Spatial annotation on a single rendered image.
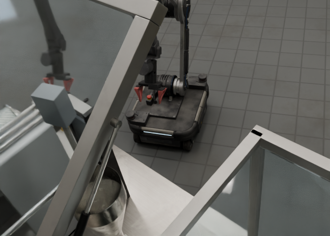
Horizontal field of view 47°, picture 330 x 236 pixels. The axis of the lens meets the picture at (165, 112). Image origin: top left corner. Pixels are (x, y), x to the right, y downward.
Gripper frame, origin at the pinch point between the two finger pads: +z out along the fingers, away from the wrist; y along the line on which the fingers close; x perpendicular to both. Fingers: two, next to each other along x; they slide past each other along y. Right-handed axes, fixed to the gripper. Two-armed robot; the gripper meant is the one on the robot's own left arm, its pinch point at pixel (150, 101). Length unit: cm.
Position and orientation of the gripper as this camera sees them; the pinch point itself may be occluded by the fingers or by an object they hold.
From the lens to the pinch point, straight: 180.5
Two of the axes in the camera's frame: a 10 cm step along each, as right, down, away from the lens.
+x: 3.2, -2.8, 9.1
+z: -0.2, 9.5, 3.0
